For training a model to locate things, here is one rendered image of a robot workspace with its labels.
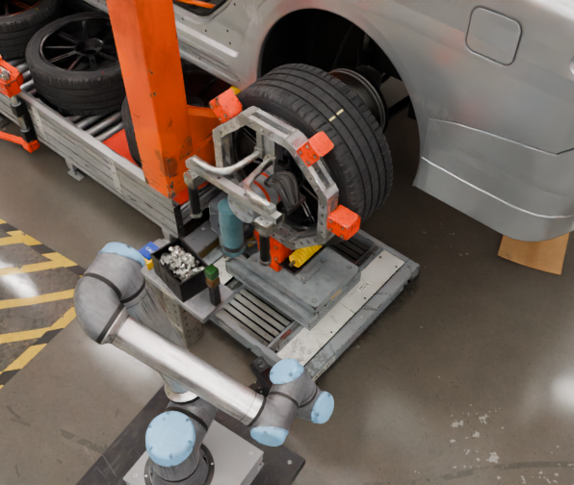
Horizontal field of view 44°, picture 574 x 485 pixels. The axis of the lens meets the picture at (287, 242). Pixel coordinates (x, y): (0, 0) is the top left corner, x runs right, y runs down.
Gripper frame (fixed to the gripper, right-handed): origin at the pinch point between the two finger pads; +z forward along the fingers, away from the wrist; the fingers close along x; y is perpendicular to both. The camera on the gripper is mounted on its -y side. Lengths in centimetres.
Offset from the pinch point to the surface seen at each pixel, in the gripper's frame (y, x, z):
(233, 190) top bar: -54, 28, 11
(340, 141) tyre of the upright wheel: -62, 55, -15
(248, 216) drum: -42, 35, 16
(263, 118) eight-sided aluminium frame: -74, 46, 8
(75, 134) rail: -75, 58, 149
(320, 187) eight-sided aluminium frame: -49, 46, -11
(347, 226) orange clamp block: -34, 50, -15
